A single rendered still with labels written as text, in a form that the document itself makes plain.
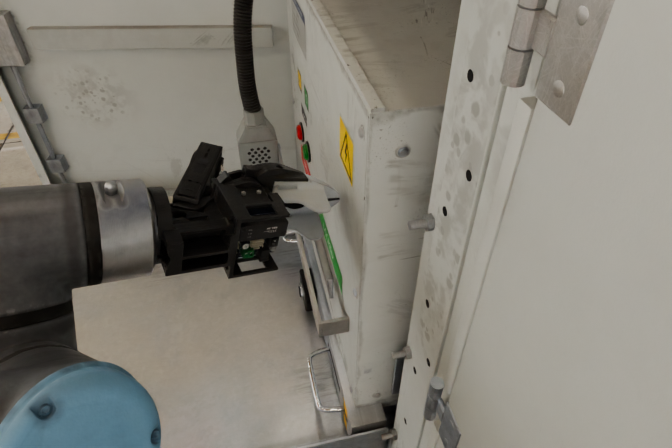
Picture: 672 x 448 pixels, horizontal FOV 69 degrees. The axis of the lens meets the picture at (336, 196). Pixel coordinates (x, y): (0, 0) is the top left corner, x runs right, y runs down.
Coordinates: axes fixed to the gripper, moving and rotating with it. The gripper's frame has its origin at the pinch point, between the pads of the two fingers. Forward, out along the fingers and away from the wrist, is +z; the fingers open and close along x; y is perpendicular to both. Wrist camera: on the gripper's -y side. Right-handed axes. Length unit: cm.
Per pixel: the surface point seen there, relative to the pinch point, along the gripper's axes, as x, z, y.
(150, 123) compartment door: -22, -7, -61
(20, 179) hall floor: -136, -37, -220
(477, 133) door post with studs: 19.3, -5.2, 20.9
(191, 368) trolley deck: -41.5, -9.7, -11.0
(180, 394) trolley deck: -42.2, -12.3, -7.3
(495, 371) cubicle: 9.2, -7.3, 30.4
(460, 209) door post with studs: 13.3, -3.6, 20.8
